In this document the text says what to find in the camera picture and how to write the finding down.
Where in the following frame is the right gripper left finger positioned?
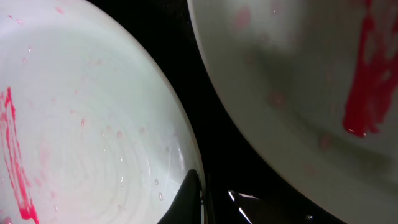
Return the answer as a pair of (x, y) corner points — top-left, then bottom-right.
(158, 169), (201, 224)

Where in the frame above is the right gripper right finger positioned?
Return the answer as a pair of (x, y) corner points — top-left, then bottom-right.
(228, 190), (314, 224)

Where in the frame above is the light blue plate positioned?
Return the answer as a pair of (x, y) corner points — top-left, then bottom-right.
(1, 0), (207, 223)

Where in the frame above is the pale green plate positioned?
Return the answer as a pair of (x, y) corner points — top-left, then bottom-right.
(188, 0), (397, 223)

